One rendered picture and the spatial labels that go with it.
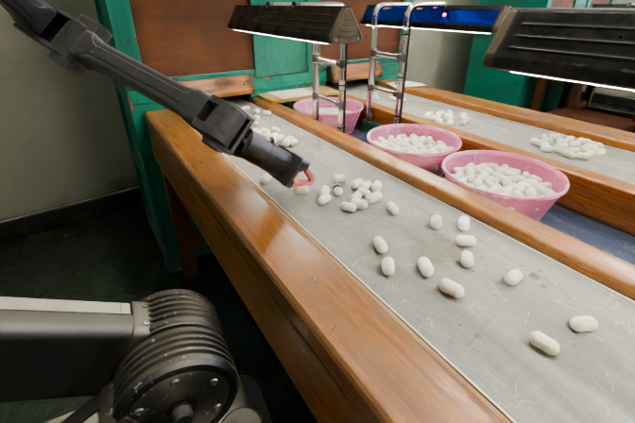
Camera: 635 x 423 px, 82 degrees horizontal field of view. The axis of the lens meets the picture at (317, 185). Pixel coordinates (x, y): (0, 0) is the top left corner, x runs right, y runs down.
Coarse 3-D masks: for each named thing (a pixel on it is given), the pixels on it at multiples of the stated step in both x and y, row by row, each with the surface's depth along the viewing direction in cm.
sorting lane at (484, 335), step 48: (288, 192) 81; (384, 192) 81; (336, 240) 64; (384, 240) 64; (432, 240) 64; (480, 240) 64; (384, 288) 54; (432, 288) 54; (480, 288) 54; (528, 288) 54; (576, 288) 54; (432, 336) 46; (480, 336) 46; (528, 336) 46; (576, 336) 46; (624, 336) 46; (480, 384) 40; (528, 384) 40; (576, 384) 40; (624, 384) 40
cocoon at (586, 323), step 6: (576, 318) 46; (582, 318) 46; (588, 318) 46; (594, 318) 46; (570, 324) 47; (576, 324) 46; (582, 324) 46; (588, 324) 46; (594, 324) 46; (576, 330) 46; (582, 330) 46; (588, 330) 46
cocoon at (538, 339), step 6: (534, 336) 44; (540, 336) 44; (546, 336) 44; (534, 342) 44; (540, 342) 43; (546, 342) 43; (552, 342) 43; (540, 348) 44; (546, 348) 43; (552, 348) 43; (558, 348) 43; (552, 354) 43
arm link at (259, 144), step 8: (248, 136) 67; (256, 136) 68; (240, 144) 68; (248, 144) 67; (256, 144) 67; (264, 144) 68; (240, 152) 68; (248, 152) 67; (256, 152) 68; (264, 152) 69; (248, 160) 69; (256, 160) 69; (264, 160) 69
